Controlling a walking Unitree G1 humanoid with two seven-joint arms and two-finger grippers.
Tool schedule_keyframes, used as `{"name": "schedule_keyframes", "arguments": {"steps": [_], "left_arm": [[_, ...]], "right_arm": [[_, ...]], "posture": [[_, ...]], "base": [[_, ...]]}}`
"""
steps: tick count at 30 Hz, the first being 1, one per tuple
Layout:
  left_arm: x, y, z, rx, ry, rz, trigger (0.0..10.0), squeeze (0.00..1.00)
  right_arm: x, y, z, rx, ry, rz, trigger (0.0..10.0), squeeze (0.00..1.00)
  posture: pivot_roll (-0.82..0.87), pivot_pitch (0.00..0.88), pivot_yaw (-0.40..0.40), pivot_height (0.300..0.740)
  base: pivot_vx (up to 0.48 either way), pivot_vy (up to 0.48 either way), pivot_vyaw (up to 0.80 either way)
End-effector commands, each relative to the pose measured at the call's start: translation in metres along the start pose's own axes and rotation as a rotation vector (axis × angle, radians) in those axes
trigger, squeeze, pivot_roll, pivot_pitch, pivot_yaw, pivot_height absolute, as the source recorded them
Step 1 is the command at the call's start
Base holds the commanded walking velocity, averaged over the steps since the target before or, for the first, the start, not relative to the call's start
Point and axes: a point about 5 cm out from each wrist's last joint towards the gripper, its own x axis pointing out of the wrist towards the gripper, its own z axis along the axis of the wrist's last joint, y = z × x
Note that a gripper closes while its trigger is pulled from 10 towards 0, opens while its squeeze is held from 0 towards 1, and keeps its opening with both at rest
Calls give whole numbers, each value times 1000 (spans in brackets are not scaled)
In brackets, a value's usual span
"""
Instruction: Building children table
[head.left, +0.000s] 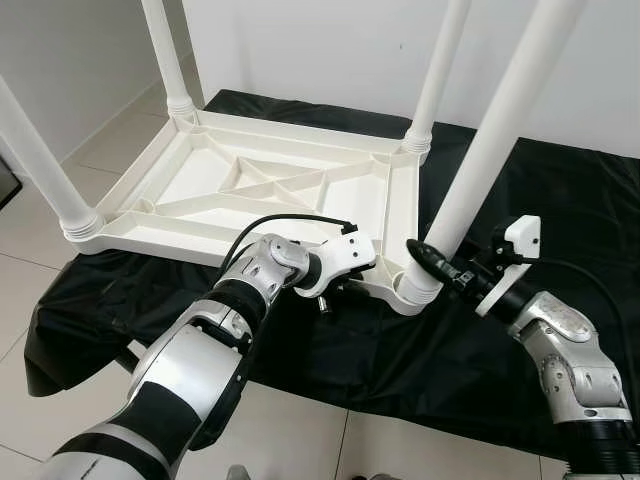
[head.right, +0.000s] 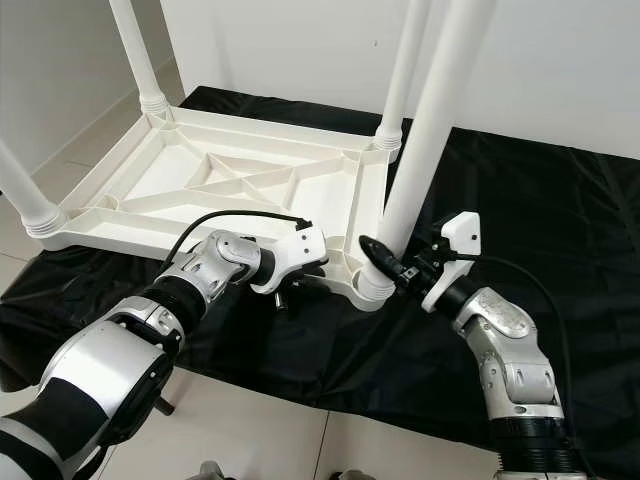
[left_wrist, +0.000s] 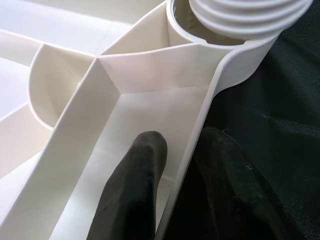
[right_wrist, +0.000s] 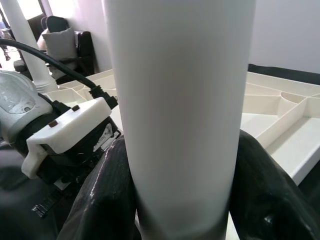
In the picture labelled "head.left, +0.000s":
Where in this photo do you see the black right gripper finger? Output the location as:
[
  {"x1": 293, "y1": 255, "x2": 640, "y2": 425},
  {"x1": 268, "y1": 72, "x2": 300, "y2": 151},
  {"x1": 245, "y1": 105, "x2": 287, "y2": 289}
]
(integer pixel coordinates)
[{"x1": 405, "y1": 238, "x2": 456, "y2": 286}]

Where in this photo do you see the white plastic table leg tube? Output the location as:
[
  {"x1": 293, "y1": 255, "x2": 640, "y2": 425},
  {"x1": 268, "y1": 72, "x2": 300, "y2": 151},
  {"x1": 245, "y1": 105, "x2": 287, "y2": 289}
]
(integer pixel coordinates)
[
  {"x1": 140, "y1": 0, "x2": 198, "y2": 123},
  {"x1": 392, "y1": 0, "x2": 588, "y2": 306},
  {"x1": 403, "y1": 0, "x2": 471, "y2": 153},
  {"x1": 0, "y1": 75, "x2": 104, "y2": 244}
]

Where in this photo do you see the white plastic table top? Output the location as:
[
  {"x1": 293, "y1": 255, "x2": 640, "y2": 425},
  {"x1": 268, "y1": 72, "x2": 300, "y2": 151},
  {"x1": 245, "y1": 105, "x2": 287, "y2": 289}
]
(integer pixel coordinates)
[{"x1": 62, "y1": 108, "x2": 431, "y2": 316}]

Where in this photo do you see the black table cloth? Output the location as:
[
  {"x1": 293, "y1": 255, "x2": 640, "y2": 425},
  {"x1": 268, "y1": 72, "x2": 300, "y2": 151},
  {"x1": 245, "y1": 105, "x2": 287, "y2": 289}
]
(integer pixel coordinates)
[{"x1": 25, "y1": 88, "x2": 640, "y2": 461}]

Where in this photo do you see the black metal table leg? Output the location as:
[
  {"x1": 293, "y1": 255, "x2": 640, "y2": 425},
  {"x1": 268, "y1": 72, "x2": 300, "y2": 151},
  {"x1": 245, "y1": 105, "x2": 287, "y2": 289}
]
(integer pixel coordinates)
[{"x1": 112, "y1": 340, "x2": 141, "y2": 373}]

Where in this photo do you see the steel pedal trash bin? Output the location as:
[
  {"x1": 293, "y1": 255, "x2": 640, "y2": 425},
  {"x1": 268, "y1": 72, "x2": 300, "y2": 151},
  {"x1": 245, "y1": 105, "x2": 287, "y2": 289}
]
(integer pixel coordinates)
[{"x1": 0, "y1": 160, "x2": 23, "y2": 211}]

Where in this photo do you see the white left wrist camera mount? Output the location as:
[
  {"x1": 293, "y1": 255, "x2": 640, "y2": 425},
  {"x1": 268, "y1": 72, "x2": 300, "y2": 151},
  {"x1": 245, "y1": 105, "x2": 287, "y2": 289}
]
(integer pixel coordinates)
[{"x1": 295, "y1": 228, "x2": 379, "y2": 299}]

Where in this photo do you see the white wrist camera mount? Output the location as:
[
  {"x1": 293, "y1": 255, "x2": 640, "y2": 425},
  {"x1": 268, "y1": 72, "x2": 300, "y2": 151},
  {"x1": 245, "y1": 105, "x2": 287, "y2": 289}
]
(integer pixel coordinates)
[
  {"x1": 475, "y1": 215, "x2": 543, "y2": 318},
  {"x1": 295, "y1": 228, "x2": 379, "y2": 299}
]

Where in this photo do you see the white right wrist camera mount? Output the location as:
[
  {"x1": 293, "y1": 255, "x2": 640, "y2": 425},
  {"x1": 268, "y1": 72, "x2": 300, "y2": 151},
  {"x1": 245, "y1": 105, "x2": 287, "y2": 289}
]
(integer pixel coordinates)
[{"x1": 475, "y1": 215, "x2": 543, "y2": 318}]

